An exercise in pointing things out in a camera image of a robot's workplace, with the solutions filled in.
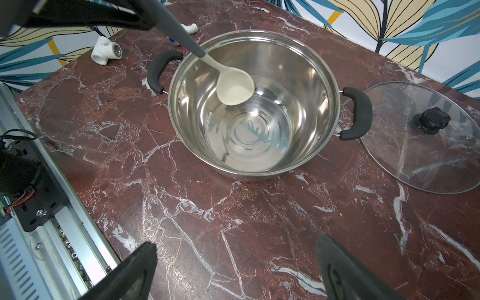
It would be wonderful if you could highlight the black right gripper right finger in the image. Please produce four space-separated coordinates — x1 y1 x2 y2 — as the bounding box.
316 234 403 300

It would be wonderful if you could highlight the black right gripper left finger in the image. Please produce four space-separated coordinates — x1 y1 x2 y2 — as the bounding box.
81 242 158 300

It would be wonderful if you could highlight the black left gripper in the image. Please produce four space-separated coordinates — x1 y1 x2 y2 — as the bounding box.
1 0 158 38

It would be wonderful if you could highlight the glass pot lid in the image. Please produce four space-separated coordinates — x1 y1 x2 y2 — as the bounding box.
361 82 480 195

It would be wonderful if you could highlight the grey handled white spoon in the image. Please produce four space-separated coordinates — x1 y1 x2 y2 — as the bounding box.
139 1 255 106

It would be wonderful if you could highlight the stainless steel pot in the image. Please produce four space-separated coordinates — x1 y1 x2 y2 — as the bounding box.
147 30 373 181

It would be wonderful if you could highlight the white pipe tee fitting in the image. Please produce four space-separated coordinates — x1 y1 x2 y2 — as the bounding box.
91 36 123 66

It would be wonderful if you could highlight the white plastic water tap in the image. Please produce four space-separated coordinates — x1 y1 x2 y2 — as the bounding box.
169 23 199 47

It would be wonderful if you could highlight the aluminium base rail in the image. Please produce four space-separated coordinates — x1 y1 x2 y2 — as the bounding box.
1 85 120 300

